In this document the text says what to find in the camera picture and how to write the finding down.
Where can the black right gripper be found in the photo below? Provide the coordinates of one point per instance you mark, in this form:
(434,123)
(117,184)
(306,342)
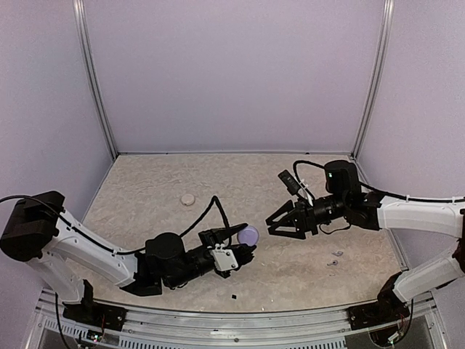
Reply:
(303,219)

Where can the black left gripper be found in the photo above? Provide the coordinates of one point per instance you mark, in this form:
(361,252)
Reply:
(214,235)

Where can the purple round charging case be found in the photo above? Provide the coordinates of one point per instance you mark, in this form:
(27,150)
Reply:
(249,236)

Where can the pink earbud charging case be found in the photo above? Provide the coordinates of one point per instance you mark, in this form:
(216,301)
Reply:
(187,199)

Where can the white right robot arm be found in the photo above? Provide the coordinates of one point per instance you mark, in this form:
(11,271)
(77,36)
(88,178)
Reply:
(368,208)

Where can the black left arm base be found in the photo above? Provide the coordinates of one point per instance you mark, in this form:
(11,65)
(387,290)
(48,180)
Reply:
(93,313)

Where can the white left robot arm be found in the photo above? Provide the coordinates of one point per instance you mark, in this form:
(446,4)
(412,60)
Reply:
(42,233)

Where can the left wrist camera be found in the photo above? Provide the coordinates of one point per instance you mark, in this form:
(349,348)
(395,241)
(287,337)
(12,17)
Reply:
(224,259)

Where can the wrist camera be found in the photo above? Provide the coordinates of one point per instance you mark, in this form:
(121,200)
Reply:
(224,259)
(294,187)

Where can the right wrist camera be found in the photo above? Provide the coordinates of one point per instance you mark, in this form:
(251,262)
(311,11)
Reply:
(294,187)

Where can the silver front aluminium rail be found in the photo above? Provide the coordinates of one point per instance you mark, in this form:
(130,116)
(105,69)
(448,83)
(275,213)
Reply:
(146,327)

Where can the right silver frame post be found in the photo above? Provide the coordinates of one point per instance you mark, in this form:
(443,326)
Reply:
(376,77)

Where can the silver frame post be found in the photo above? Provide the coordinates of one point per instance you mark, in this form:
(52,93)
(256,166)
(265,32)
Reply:
(91,74)
(376,77)

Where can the left silver frame post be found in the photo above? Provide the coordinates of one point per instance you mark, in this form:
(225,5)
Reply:
(91,74)

